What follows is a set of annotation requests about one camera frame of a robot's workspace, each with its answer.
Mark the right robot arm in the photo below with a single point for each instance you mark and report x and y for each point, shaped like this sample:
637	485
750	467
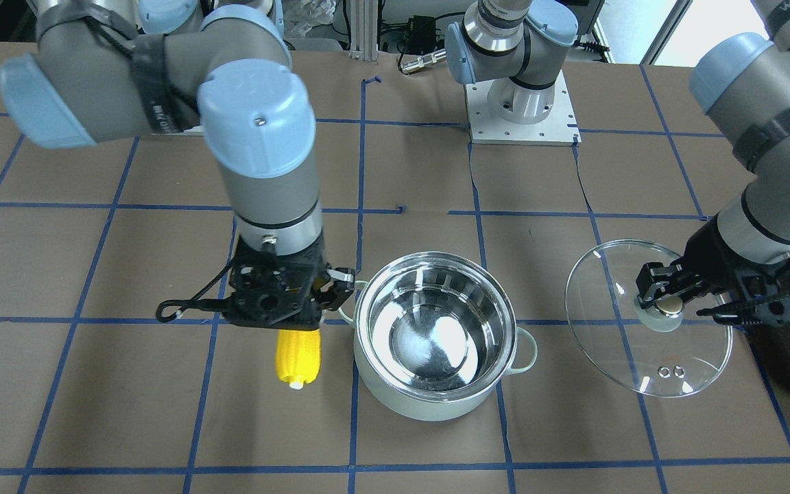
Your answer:
95	78

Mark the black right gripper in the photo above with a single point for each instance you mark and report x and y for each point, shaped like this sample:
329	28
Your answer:
337	289

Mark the glass pot lid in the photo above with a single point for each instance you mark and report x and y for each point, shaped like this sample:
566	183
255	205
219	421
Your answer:
659	349

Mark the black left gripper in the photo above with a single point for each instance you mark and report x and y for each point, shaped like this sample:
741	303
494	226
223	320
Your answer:
708	252

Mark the pale green steel pot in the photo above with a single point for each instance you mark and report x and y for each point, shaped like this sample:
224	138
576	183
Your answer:
434	333

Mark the yellow corn cob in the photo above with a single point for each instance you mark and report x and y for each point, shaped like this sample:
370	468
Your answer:
298	357

